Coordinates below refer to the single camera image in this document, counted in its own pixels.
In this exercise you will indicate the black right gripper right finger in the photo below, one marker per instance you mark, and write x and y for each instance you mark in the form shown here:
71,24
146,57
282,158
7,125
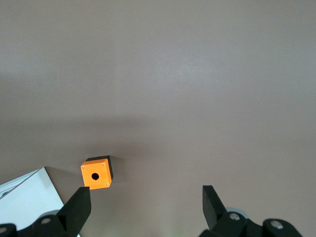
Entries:
214,209

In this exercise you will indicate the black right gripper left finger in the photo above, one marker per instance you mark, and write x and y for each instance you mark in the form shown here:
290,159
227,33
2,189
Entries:
74,209

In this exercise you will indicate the orange box with round hole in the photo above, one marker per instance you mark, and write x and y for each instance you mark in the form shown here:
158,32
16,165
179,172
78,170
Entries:
89,174

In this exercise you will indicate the brown table cover mat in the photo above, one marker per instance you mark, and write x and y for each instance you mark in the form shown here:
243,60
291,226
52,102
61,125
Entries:
172,74

